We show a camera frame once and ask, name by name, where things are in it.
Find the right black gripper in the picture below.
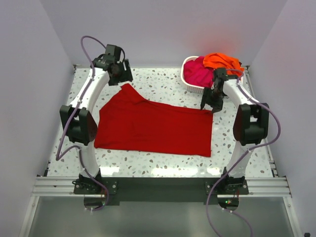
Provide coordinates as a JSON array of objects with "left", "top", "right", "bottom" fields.
[{"left": 200, "top": 87, "right": 225, "bottom": 114}]

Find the red t shirt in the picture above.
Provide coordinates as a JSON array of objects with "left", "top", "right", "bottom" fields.
[{"left": 94, "top": 84, "right": 213, "bottom": 158}]

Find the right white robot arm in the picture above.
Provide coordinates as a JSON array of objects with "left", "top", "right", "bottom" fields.
[{"left": 200, "top": 68, "right": 269, "bottom": 194}]

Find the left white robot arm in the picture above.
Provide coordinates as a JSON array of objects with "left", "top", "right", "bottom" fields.
[{"left": 56, "top": 44, "right": 133, "bottom": 194}]

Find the white laundry basket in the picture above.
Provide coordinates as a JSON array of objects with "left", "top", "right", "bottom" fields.
[{"left": 180, "top": 56, "right": 204, "bottom": 93}]

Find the magenta t shirt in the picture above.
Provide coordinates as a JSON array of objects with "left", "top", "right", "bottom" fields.
[{"left": 183, "top": 56, "right": 214, "bottom": 87}]

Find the orange t shirt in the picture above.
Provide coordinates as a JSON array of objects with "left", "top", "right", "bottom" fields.
[{"left": 203, "top": 53, "right": 244, "bottom": 76}]

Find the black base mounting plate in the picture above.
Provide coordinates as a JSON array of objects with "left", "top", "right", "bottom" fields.
[{"left": 72, "top": 177, "right": 249, "bottom": 206}]

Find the aluminium frame rail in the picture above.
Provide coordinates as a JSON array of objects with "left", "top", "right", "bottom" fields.
[{"left": 32, "top": 177, "right": 291, "bottom": 197}]

